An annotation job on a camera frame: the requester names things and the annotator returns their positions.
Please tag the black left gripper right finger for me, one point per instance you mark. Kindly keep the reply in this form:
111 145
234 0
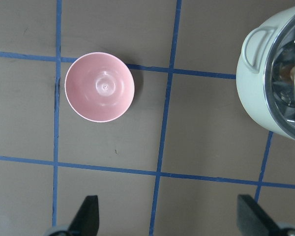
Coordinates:
252 220

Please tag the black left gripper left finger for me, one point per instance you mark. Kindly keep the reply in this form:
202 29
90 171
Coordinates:
86 220

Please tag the white electric cooking pot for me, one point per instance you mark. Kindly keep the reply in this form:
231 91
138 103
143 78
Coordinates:
265 74

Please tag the pink plastic bowl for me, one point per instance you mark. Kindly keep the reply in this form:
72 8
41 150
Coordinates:
99 87

